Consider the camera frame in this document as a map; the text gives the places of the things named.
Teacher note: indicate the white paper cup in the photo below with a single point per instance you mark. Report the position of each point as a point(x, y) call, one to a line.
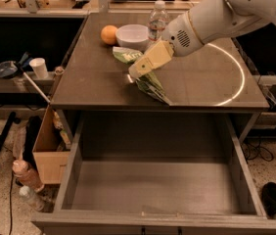
point(39, 67)

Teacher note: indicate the open grey top drawer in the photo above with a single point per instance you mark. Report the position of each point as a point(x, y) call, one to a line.
point(156, 174)

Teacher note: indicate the white handled brush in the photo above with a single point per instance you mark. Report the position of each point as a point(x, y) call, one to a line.
point(25, 57)

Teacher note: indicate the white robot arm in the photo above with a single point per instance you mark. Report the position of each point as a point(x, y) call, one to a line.
point(205, 22)

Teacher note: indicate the grey metal cabinet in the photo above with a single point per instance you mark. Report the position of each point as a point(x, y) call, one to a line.
point(215, 78)

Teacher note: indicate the clear plastic water bottle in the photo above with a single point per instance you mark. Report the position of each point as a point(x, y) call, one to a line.
point(158, 20)

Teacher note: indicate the cardboard box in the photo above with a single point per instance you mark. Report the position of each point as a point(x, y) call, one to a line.
point(50, 151)

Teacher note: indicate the dark round plate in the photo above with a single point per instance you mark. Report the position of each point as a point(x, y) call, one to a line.
point(8, 69)

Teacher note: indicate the white ceramic bowl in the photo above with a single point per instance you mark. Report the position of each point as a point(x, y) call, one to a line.
point(133, 36)

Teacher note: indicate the pink liquid bottle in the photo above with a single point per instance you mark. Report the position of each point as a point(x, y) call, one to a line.
point(27, 175)

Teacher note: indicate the orange fruit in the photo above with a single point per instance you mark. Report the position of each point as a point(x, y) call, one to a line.
point(108, 34)

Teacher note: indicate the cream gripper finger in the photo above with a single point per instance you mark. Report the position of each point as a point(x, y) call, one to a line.
point(157, 55)

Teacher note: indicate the white plastic bottle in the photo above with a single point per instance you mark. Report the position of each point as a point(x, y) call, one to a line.
point(32, 198)

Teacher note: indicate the green jalapeno chip bag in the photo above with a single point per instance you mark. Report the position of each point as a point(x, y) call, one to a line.
point(147, 83)

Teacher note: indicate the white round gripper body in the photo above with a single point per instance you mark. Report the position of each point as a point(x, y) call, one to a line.
point(178, 36)

